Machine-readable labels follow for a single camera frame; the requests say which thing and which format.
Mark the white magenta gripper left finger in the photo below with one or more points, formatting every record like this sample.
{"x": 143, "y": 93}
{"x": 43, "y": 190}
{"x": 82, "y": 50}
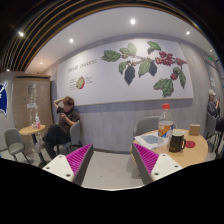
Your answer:
{"x": 71, "y": 167}

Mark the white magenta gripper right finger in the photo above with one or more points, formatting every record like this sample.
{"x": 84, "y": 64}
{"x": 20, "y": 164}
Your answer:
{"x": 153, "y": 166}

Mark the white paper packet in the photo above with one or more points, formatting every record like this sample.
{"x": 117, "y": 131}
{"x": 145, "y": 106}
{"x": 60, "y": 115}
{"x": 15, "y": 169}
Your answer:
{"x": 151, "y": 141}

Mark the black mug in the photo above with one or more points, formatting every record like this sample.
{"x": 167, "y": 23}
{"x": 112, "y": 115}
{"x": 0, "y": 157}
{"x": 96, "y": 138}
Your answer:
{"x": 177, "y": 142}

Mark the seated person in black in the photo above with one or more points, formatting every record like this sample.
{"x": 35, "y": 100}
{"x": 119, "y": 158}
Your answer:
{"x": 59, "y": 133}

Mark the grey chair under person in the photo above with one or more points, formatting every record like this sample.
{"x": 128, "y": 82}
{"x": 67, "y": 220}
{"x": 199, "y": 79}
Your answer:
{"x": 75, "y": 137}

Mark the grey chair behind table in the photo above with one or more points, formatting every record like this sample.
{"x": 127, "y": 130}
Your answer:
{"x": 145, "y": 124}

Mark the red round coaster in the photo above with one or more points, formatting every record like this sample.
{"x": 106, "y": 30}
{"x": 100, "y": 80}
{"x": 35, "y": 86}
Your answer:
{"x": 190, "y": 144}

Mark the plastic bottle red cap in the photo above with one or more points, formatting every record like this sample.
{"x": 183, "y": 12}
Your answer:
{"x": 165, "y": 123}

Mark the items on small table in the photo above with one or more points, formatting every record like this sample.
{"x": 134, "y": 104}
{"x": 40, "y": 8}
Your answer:
{"x": 36, "y": 123}

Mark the brown cardboard box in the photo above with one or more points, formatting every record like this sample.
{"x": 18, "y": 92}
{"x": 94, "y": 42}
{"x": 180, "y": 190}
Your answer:
{"x": 194, "y": 129}

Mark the small round wooden table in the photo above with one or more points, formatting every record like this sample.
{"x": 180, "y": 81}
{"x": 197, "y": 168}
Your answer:
{"x": 29, "y": 130}

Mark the grey chair at left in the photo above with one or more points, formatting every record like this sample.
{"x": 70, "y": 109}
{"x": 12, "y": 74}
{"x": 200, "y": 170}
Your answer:
{"x": 14, "y": 142}

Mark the person with white cap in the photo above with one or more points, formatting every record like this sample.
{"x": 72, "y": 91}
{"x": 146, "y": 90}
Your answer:
{"x": 213, "y": 105}

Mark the wooden wall panel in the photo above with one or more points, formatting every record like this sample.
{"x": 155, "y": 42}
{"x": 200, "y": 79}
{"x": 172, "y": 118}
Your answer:
{"x": 31, "y": 97}

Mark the coffee plant wall poster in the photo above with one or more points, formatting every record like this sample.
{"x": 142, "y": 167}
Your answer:
{"x": 123, "y": 71}

